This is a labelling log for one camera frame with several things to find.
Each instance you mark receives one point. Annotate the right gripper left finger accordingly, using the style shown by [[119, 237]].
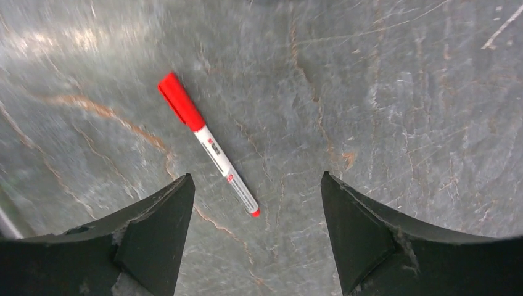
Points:
[[134, 251]]

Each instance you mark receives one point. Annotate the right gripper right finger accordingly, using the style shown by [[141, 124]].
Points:
[[382, 251]]

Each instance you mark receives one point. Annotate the red whiteboard marker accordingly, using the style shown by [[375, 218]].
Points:
[[183, 107]]

